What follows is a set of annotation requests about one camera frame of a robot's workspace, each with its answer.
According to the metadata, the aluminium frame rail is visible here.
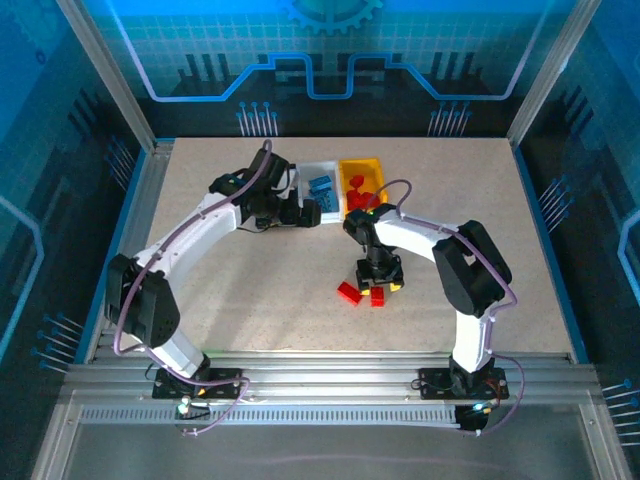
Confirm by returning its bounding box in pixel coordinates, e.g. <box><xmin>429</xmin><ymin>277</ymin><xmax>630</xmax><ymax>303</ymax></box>
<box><xmin>64</xmin><ymin>349</ymin><xmax>599</xmax><ymax>406</ymax></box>

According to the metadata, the aluminium base frame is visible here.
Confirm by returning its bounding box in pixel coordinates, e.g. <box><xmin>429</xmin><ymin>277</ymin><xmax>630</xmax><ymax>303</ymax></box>
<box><xmin>29</xmin><ymin>389</ymin><xmax>634</xmax><ymax>480</ymax></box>

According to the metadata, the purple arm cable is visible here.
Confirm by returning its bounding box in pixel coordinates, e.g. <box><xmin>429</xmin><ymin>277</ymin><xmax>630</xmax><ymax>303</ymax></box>
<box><xmin>369</xmin><ymin>179</ymin><xmax>526</xmax><ymax>438</ymax></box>
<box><xmin>113</xmin><ymin>139</ymin><xmax>250</xmax><ymax>437</ymax></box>

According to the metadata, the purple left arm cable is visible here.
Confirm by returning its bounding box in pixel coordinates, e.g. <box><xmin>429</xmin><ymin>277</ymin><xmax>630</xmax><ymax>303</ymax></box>
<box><xmin>113</xmin><ymin>139</ymin><xmax>250</xmax><ymax>437</ymax></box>

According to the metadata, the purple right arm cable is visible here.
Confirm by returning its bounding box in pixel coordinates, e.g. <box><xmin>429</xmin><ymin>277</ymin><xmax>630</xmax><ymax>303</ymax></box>
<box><xmin>369</xmin><ymin>179</ymin><xmax>526</xmax><ymax>438</ymax></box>

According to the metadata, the white plastic container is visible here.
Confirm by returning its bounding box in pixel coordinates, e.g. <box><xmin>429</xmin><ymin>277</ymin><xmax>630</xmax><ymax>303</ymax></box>
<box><xmin>294</xmin><ymin>159</ymin><xmax>346</xmax><ymax>225</ymax></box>

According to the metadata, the small LED circuit board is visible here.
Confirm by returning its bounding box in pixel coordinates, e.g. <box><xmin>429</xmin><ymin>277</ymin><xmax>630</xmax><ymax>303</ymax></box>
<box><xmin>457</xmin><ymin>401</ymin><xmax>501</xmax><ymax>434</ymax></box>
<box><xmin>175</xmin><ymin>398</ymin><xmax>212</xmax><ymax>422</ymax></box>

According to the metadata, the yellow plastic container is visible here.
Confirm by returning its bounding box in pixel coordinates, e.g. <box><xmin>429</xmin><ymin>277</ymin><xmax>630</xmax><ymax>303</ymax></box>
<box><xmin>338</xmin><ymin>157</ymin><xmax>387</xmax><ymax>221</ymax></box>

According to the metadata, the aluminium side rail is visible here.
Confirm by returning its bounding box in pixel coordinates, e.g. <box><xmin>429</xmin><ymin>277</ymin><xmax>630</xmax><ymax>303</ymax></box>
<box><xmin>82</xmin><ymin>139</ymin><xmax>176</xmax><ymax>354</ymax></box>

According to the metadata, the aluminium frame post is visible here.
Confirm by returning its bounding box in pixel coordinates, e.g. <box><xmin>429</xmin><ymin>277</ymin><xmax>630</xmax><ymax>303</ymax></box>
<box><xmin>53</xmin><ymin>0</ymin><xmax>162</xmax><ymax>154</ymax></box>
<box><xmin>506</xmin><ymin>0</ymin><xmax>602</xmax><ymax>149</ymax></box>

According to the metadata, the grey slotted cable duct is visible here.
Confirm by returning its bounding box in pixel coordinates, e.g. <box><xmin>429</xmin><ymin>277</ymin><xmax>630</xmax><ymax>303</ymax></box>
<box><xmin>79</xmin><ymin>405</ymin><xmax>464</xmax><ymax>427</ymax></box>

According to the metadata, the blue table edge strip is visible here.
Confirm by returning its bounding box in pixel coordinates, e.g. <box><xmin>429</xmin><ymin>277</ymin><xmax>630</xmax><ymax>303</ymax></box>
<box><xmin>512</xmin><ymin>142</ymin><xmax>592</xmax><ymax>365</ymax></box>

